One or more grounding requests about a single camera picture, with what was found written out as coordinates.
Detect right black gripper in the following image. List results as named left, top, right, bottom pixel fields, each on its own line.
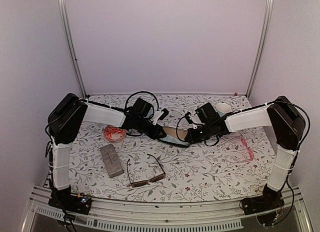
left=185, top=122, right=214, bottom=144

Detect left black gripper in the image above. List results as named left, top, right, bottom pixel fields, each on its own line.
left=135, top=117, right=167, bottom=140

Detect blue cleaning cloth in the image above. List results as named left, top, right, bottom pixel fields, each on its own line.
left=162, top=135, right=188, bottom=146

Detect black glasses case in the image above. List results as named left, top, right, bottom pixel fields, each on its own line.
left=158, top=126, right=190, bottom=148

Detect pink sunglasses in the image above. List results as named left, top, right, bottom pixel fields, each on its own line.
left=224, top=135, right=254, bottom=163

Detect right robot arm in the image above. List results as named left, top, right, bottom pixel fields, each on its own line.
left=184, top=96, right=310, bottom=210

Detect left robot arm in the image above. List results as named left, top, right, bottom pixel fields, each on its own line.
left=45, top=93, right=166, bottom=209

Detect brown sunglasses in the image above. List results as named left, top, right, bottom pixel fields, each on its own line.
left=126, top=154, right=166, bottom=188

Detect light blue mug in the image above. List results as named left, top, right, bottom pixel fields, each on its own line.
left=215, top=103, right=232, bottom=117

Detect red patterned bowl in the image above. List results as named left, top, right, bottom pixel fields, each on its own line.
left=103, top=125, right=127, bottom=143

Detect grey glasses case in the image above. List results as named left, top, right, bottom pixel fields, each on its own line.
left=99, top=144, right=124, bottom=178

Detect floral tablecloth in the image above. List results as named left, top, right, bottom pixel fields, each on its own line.
left=62, top=92, right=276, bottom=202

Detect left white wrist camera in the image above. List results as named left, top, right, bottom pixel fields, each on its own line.
left=150, top=108, right=169, bottom=125

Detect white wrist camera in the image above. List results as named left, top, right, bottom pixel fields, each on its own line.
left=150, top=108, right=169, bottom=125
left=184, top=112, right=201, bottom=129

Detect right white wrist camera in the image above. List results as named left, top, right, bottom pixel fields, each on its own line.
left=184, top=112, right=201, bottom=129

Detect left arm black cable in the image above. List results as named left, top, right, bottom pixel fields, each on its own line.
left=124, top=91, right=161, bottom=112

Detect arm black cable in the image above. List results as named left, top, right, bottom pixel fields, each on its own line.
left=124, top=91, right=161, bottom=112
left=178, top=101, right=311, bottom=152

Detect front aluminium rail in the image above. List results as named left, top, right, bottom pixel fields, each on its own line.
left=21, top=186, right=314, bottom=231

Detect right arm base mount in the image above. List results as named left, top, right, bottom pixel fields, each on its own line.
left=239, top=185, right=285, bottom=227

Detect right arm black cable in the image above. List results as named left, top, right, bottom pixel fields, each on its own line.
left=178, top=101, right=311, bottom=152

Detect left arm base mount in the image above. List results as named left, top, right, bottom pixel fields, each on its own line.
left=48, top=191, right=92, bottom=215

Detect right aluminium frame post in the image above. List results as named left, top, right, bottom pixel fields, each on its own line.
left=245, top=0, right=274, bottom=99

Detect aluminium frame post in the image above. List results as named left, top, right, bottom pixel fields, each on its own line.
left=245, top=0, right=274, bottom=99
left=57, top=0, right=87, bottom=98

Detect left aluminium frame post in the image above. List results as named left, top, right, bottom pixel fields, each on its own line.
left=57, top=0, right=87, bottom=98

